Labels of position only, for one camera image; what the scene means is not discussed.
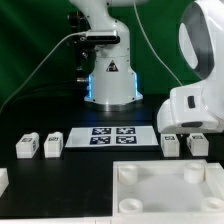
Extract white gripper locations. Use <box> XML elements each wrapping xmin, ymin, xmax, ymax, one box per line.
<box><xmin>157</xmin><ymin>81</ymin><xmax>224</xmax><ymax>134</ymax></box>

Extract white square tabletop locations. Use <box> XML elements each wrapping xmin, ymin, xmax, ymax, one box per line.
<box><xmin>112</xmin><ymin>160</ymin><xmax>224</xmax><ymax>216</ymax></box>

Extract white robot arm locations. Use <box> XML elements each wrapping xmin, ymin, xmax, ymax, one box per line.
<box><xmin>69</xmin><ymin>0</ymin><xmax>224</xmax><ymax>134</ymax></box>

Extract white marker tag plate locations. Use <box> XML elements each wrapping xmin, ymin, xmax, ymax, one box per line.
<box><xmin>65</xmin><ymin>126</ymin><xmax>158</xmax><ymax>148</ymax></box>

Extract white left obstacle block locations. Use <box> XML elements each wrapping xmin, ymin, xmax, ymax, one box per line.
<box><xmin>0</xmin><ymin>168</ymin><xmax>9</xmax><ymax>197</ymax></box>

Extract white right obstacle wall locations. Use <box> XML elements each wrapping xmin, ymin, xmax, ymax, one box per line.
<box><xmin>205</xmin><ymin>163</ymin><xmax>224</xmax><ymax>200</ymax></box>

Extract grey camera on base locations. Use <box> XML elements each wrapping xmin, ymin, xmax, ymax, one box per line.
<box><xmin>80</xmin><ymin>30</ymin><xmax>120</xmax><ymax>44</ymax></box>

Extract black cables behind base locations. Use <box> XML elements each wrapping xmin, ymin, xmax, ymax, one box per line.
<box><xmin>0</xmin><ymin>79</ymin><xmax>88</xmax><ymax>111</ymax></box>

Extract white camera cable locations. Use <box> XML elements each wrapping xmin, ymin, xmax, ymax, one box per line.
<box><xmin>0</xmin><ymin>32</ymin><xmax>88</xmax><ymax>114</ymax></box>

